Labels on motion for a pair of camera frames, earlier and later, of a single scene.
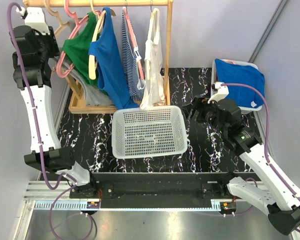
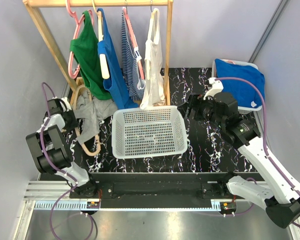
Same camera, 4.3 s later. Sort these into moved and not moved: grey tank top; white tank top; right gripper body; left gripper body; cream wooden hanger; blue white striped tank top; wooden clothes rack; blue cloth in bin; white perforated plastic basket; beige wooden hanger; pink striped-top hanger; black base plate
Moved: left gripper body; grey tank top; beige wooden hanger; cream wooden hanger
Not moved: blue cloth in bin; pink striped-top hanger; blue white striped tank top; wooden clothes rack; white perforated plastic basket; black base plate; right gripper body; white tank top
